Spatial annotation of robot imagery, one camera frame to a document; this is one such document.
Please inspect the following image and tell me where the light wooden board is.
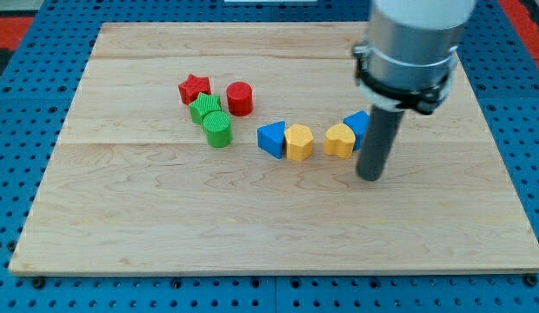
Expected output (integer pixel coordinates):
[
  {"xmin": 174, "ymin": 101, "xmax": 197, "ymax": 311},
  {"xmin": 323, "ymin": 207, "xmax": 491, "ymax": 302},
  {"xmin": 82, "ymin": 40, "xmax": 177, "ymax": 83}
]
[{"xmin": 10, "ymin": 23, "xmax": 539, "ymax": 276}]

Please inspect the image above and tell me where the red star block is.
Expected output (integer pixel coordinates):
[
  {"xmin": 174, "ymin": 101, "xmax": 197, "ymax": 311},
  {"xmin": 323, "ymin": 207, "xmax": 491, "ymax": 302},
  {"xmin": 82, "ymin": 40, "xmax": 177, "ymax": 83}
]
[{"xmin": 177, "ymin": 74, "xmax": 211, "ymax": 105}]

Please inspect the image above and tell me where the blue cube block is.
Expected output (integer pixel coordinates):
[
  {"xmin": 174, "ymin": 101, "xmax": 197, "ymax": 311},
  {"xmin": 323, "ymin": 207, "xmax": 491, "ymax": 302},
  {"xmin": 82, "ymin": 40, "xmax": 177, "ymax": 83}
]
[{"xmin": 343, "ymin": 110, "xmax": 369, "ymax": 151}]

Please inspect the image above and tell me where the blue triangle block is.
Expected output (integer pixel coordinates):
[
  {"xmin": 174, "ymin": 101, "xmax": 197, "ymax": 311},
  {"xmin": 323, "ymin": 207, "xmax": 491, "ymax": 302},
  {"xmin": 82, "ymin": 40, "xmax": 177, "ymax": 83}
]
[{"xmin": 256, "ymin": 121, "xmax": 285, "ymax": 159}]

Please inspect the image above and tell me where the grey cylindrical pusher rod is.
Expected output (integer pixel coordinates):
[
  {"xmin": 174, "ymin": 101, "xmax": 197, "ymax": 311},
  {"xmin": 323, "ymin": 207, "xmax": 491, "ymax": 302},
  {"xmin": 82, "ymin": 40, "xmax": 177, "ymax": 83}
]
[{"xmin": 356, "ymin": 105, "xmax": 404, "ymax": 182}]

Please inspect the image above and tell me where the yellow hexagon block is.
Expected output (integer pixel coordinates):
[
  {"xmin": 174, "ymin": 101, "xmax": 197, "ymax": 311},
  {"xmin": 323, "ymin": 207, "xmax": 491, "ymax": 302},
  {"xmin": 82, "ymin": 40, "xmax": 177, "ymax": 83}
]
[{"xmin": 284, "ymin": 124, "xmax": 314, "ymax": 162}]

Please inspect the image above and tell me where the green star block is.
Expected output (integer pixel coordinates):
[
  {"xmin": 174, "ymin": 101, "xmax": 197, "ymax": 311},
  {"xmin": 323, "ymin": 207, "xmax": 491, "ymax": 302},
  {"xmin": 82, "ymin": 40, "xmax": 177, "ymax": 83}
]
[{"xmin": 189, "ymin": 92, "xmax": 221, "ymax": 125}]

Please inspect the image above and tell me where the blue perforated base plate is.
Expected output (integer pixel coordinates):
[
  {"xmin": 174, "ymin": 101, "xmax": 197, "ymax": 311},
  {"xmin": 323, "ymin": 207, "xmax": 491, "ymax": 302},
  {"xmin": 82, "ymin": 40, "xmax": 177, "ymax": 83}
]
[{"xmin": 0, "ymin": 0, "xmax": 539, "ymax": 312}]

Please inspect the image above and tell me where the red cylinder block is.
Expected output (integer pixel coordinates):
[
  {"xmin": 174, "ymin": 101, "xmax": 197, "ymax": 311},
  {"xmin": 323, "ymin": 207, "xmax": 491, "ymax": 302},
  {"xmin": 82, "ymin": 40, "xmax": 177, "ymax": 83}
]
[{"xmin": 226, "ymin": 82, "xmax": 254, "ymax": 117}]

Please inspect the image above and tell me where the green cylinder block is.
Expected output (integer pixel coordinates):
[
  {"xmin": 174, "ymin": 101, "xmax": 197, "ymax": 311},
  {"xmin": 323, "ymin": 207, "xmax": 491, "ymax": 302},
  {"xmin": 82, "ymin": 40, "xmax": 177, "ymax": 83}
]
[{"xmin": 203, "ymin": 110, "xmax": 233, "ymax": 148}]

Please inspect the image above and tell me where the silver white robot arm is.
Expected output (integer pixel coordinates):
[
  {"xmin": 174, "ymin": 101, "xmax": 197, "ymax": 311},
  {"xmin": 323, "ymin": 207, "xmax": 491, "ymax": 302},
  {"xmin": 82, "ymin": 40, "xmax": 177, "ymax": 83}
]
[{"xmin": 352, "ymin": 0, "xmax": 476, "ymax": 115}]

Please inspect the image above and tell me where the yellow heart block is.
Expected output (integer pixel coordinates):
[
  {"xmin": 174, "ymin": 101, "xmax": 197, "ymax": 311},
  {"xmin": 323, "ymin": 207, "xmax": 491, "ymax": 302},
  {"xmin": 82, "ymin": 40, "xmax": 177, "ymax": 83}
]
[{"xmin": 323, "ymin": 123, "xmax": 356, "ymax": 159}]

